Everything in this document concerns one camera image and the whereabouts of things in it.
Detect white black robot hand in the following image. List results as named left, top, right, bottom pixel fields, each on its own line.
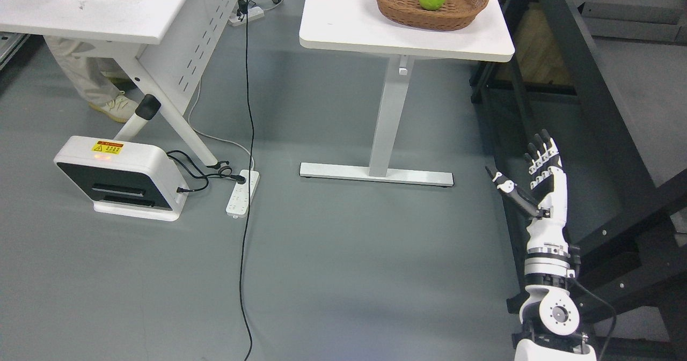
left=485, top=129, right=568, bottom=229

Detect brown wicker basket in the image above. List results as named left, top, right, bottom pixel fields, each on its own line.
left=376, top=0, right=490, bottom=31

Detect white power strip near device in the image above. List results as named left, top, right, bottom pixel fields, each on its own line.
left=225, top=170, right=260, bottom=218

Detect far white power strip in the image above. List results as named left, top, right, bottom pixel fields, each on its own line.
left=228, top=6, right=265, bottom=27

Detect white box device warning label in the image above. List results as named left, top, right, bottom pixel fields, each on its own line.
left=54, top=136, right=189, bottom=222

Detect white perforated side desk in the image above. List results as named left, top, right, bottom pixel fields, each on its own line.
left=0, top=0, right=284, bottom=168

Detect white sneaker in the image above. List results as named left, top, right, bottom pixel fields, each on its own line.
left=89, top=91, right=139, bottom=123

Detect person leg beige trousers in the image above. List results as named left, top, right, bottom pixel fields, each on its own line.
left=43, top=35, right=127, bottom=106

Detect white table with pedestal leg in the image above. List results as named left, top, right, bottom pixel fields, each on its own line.
left=299, top=0, right=515, bottom=187

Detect black device power cord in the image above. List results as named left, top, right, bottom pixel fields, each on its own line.
left=166, top=150, right=246, bottom=194

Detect white floor cable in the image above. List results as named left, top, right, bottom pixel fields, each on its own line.
left=188, top=77, right=256, bottom=171

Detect long black hanging cable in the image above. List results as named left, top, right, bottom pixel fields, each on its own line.
left=238, top=0, right=256, bottom=361

